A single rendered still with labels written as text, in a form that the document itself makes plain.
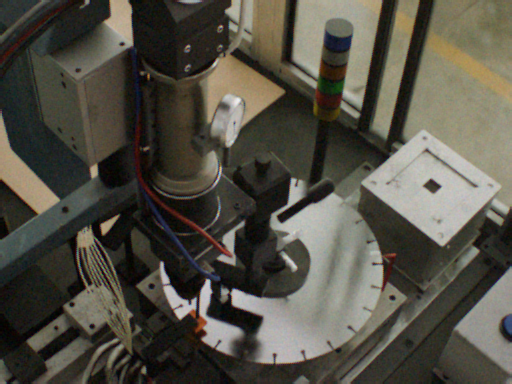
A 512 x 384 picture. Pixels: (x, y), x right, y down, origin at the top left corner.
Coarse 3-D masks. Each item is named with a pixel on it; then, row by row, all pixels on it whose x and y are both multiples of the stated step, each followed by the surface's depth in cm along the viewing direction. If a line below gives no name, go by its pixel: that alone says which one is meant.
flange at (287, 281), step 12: (300, 240) 122; (288, 252) 119; (300, 252) 121; (240, 264) 119; (264, 264) 117; (276, 264) 117; (300, 264) 119; (276, 276) 118; (288, 276) 118; (300, 276) 118; (276, 288) 117; (288, 288) 117
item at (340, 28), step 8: (328, 24) 124; (336, 24) 124; (344, 24) 124; (328, 32) 123; (336, 32) 123; (344, 32) 123; (352, 32) 123; (328, 40) 124; (336, 40) 123; (344, 40) 123; (336, 48) 124; (344, 48) 124
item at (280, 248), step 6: (288, 234) 118; (294, 234) 118; (300, 234) 118; (282, 240) 117; (288, 240) 117; (276, 246) 116; (282, 246) 116; (276, 252) 116; (282, 252) 116; (276, 258) 117; (282, 258) 115; (288, 258) 115; (288, 264) 115; (294, 270) 115
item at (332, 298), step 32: (288, 224) 125; (320, 224) 125; (352, 224) 125; (224, 256) 121; (320, 256) 121; (352, 256) 122; (320, 288) 118; (352, 288) 118; (224, 320) 114; (256, 320) 114; (288, 320) 114; (320, 320) 114; (352, 320) 114; (224, 352) 111; (256, 352) 111; (288, 352) 111; (320, 352) 111
